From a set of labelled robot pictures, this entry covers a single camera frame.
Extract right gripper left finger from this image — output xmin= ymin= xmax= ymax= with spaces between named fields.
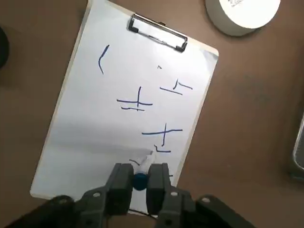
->
xmin=4 ymin=162 xmax=135 ymax=228

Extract white A4 paper sheet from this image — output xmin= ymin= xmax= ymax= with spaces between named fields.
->
xmin=33 ymin=1 xmax=218 ymax=214

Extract black mesh pen holder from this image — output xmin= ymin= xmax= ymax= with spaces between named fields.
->
xmin=0 ymin=25 xmax=10 ymax=71

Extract blue pen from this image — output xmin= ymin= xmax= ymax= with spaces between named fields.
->
xmin=132 ymin=152 xmax=157 ymax=191

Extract white round desk lamp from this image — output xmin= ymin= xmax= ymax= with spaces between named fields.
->
xmin=204 ymin=0 xmax=281 ymax=37

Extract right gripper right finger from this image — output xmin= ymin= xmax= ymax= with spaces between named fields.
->
xmin=146 ymin=162 xmax=259 ymax=228

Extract white clipboard with metal clip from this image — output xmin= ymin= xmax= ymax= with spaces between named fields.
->
xmin=29 ymin=0 xmax=219 ymax=216

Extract silver mesh tray rack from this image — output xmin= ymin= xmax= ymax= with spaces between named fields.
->
xmin=290 ymin=111 xmax=304 ymax=175

